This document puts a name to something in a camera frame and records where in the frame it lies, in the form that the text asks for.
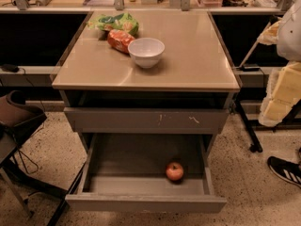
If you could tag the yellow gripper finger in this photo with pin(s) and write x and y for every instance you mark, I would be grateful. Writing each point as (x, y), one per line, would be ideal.
(283, 91)
(269, 35)

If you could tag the red apple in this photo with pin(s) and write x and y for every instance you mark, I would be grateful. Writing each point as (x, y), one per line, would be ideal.
(174, 171)

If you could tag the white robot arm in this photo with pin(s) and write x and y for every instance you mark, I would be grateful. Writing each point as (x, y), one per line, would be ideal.
(289, 34)

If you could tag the grey drawer cabinet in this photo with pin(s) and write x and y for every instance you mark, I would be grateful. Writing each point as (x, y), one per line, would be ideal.
(175, 78)

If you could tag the open grey middle drawer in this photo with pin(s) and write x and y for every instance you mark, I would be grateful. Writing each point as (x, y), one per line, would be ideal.
(127, 173)

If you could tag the closed grey upper drawer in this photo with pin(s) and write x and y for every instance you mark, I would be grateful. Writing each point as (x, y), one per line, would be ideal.
(146, 121)

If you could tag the white stick with base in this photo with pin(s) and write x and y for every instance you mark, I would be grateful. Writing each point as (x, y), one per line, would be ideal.
(249, 53)

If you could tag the black sneaker with stripes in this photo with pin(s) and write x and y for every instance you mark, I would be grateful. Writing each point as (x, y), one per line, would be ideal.
(288, 171)

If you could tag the white bowl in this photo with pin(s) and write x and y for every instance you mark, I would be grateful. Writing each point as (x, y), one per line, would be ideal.
(146, 52)

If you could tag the green chip bag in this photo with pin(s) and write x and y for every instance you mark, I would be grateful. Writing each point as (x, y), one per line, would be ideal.
(124, 22)

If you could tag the orange snack bag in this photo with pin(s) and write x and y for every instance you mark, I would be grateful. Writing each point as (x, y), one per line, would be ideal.
(120, 40)

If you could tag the black power adapter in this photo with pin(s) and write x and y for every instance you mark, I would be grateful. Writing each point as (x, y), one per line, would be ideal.
(9, 68)

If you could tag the brown office chair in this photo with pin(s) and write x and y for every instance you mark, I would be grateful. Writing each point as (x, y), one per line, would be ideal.
(19, 121)

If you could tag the black table leg frame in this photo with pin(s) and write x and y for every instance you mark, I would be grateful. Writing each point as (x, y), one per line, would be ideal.
(292, 121)

